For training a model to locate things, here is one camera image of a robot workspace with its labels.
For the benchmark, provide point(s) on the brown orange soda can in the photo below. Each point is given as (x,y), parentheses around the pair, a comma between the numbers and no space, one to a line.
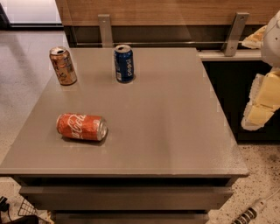
(63,65)

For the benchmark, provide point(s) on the white power strip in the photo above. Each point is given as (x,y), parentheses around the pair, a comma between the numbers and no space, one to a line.
(251,213)

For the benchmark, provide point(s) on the wooden wall panel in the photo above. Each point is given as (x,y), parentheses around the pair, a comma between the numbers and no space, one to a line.
(165,12)

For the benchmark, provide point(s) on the blue pepsi can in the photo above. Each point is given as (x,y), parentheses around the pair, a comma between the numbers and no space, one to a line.
(124,63)

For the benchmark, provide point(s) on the black wire basket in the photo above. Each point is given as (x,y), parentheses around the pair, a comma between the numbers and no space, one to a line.
(26,213)

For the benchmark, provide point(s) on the lower grey drawer front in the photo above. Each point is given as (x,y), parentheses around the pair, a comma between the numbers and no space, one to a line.
(131,218)

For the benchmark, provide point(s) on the grey counter ledge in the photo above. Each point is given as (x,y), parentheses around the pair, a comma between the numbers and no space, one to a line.
(239,55)

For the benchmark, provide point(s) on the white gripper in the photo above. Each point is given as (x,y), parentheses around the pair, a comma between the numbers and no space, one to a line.
(271,44)

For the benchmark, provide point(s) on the grey drawer cabinet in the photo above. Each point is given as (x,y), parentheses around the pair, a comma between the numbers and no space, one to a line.
(165,129)

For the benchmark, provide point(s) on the grey drawer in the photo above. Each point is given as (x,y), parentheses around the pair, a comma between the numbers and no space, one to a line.
(126,198)
(131,218)

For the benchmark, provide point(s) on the left metal bracket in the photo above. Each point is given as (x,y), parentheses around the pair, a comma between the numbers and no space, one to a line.
(105,30)

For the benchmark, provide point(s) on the top grey drawer front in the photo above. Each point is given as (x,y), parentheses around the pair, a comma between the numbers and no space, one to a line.
(126,198)

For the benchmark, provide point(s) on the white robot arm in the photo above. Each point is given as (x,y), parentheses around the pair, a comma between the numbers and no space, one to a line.
(270,47)

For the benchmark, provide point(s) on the metal bracket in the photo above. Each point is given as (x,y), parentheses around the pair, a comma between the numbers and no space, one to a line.
(105,30)
(231,44)

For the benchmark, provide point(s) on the red coke can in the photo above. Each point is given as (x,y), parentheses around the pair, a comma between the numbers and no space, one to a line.
(82,127)

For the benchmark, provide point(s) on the right metal bracket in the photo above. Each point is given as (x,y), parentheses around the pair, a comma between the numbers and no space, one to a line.
(231,44)

